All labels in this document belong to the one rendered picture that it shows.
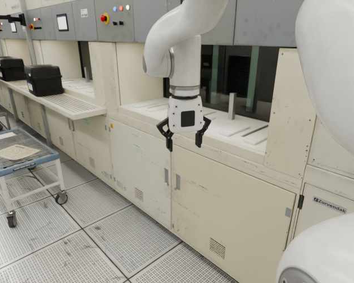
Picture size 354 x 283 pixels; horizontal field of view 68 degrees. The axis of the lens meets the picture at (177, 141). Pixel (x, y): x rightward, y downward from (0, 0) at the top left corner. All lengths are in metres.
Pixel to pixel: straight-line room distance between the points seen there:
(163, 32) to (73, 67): 2.83
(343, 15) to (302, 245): 0.20
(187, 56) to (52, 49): 2.72
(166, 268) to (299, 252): 1.57
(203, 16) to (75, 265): 1.65
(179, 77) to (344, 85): 0.50
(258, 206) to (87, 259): 1.15
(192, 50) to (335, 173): 0.68
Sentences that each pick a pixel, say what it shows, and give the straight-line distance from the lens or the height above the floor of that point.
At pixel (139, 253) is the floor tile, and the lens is 1.89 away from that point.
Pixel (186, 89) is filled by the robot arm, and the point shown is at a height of 1.19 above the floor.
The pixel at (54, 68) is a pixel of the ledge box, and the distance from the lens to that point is 2.75.
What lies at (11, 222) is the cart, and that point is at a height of 0.07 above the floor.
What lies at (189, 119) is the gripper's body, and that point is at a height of 1.10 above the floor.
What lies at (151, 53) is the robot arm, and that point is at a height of 1.28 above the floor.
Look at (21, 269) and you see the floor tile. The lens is 2.02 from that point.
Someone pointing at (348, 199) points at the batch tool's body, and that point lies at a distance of 1.11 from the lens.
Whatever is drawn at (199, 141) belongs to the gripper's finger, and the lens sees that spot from 0.80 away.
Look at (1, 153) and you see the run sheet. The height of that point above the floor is 0.46.
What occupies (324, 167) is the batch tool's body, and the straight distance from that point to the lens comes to 1.10.
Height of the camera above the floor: 1.32
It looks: 22 degrees down
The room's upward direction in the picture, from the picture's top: straight up
